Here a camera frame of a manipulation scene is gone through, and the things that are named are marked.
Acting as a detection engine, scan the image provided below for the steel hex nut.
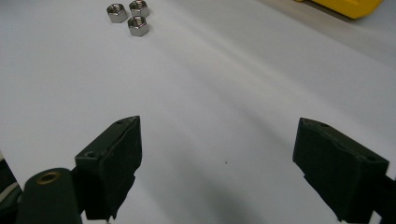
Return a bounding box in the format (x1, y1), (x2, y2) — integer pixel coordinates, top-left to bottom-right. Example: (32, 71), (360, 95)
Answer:
(128, 0), (150, 19)
(127, 15), (150, 37)
(106, 3), (129, 24)

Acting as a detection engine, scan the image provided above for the yellow parts organizer case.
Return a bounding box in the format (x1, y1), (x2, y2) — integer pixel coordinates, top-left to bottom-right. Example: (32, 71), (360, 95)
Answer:
(293, 0), (385, 20)

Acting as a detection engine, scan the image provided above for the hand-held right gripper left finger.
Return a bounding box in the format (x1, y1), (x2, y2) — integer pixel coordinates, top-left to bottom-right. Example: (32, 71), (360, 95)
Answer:
(74, 115), (143, 221)

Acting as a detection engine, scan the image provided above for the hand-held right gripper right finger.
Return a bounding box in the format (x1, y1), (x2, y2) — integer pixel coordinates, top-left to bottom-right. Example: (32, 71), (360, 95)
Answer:
(292, 117), (390, 224)

